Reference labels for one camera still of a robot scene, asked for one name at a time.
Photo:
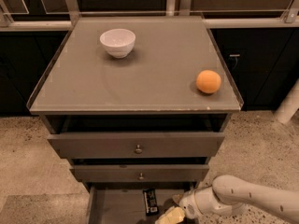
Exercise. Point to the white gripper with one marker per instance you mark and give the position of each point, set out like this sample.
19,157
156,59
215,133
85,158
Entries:
187,204

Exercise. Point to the black rxbar chocolate bar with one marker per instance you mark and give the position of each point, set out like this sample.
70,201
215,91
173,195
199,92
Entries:
150,202

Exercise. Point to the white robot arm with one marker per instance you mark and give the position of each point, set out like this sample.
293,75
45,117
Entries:
227,196

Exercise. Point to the middle drawer metal knob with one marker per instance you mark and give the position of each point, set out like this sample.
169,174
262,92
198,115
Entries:
141,177

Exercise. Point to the drawer metal knob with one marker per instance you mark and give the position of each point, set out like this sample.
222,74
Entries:
138,149
141,177

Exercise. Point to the grey top drawer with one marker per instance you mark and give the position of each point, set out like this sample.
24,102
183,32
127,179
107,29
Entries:
122,145

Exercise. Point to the grey drawer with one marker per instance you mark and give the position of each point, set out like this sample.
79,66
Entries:
122,145
130,173
125,204

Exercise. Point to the top drawer metal knob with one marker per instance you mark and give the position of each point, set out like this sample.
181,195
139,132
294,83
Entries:
138,149

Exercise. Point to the grey bottom drawer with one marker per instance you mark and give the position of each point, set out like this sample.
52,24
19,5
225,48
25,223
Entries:
125,204

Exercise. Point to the grey middle drawer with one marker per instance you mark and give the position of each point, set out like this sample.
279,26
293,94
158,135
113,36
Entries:
130,173

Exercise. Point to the grey drawer cabinet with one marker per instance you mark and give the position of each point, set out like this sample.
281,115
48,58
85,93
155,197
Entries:
152,89

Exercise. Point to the orange fruit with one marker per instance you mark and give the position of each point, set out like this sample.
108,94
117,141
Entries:
208,81

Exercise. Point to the white pole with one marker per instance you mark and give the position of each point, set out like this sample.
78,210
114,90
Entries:
289,105

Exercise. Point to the white ceramic bowl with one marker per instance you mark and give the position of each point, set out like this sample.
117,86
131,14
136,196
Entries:
118,42

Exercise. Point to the white horizontal rail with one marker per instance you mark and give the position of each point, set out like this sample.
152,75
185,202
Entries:
130,21

